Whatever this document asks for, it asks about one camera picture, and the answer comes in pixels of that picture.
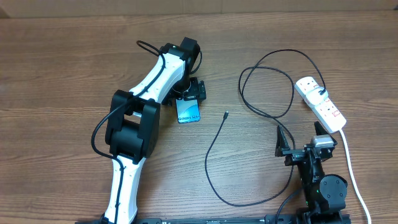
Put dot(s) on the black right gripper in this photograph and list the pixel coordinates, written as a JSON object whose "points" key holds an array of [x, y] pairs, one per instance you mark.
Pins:
{"points": [[293, 155]]}

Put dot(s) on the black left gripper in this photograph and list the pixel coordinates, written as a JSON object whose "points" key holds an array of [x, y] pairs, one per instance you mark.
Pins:
{"points": [[198, 90]]}

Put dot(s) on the blue Samsung Galaxy smartphone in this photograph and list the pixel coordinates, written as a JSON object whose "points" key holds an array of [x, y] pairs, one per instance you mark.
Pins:
{"points": [[187, 111]]}

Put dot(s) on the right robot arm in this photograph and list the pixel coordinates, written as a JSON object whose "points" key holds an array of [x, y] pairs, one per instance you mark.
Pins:
{"points": [[324, 194]]}

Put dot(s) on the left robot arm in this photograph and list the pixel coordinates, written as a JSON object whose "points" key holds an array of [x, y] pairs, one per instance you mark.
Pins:
{"points": [[132, 124]]}

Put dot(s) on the white charger plug adapter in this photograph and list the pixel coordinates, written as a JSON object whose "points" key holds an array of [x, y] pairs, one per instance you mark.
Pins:
{"points": [[316, 96]]}

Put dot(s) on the white power strip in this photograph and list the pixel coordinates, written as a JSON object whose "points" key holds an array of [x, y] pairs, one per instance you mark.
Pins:
{"points": [[328, 114]]}

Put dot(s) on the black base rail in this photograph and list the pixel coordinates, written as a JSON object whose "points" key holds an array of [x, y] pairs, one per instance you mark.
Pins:
{"points": [[268, 219]]}

